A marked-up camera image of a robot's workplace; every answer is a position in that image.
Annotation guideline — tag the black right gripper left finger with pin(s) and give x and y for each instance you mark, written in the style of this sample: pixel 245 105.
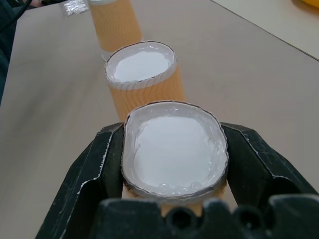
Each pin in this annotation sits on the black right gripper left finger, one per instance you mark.
pixel 82 179

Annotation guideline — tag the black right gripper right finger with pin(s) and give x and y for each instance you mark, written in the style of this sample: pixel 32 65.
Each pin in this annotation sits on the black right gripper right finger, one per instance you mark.
pixel 259 164

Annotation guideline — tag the orange ribbed paper cup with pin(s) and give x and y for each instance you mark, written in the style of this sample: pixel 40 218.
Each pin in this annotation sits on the orange ribbed paper cup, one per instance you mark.
pixel 115 25
pixel 143 79
pixel 172 154

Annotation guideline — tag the dark jacket person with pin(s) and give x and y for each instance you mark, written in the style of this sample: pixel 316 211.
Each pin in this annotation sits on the dark jacket person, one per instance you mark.
pixel 6 32

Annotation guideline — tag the yellow object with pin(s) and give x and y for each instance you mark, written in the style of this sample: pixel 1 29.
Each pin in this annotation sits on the yellow object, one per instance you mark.
pixel 308 3

